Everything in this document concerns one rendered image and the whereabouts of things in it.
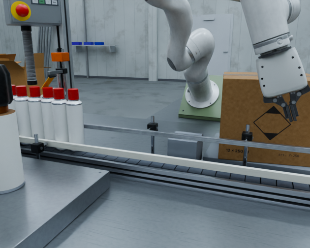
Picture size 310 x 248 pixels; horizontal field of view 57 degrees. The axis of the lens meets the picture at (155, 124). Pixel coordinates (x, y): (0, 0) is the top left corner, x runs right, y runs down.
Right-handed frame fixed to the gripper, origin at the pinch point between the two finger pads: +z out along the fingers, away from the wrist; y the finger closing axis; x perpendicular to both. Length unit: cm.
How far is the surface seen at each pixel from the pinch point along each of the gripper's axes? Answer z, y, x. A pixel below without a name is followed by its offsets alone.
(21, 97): -28, 79, 2
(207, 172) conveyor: 10.3, 24.0, 2.6
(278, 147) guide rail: 9.2, 5.0, -3.1
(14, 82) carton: -57, 198, -112
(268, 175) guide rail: 13.5, 8.7, 4.2
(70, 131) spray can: -12, 64, 2
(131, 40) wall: -189, 418, -895
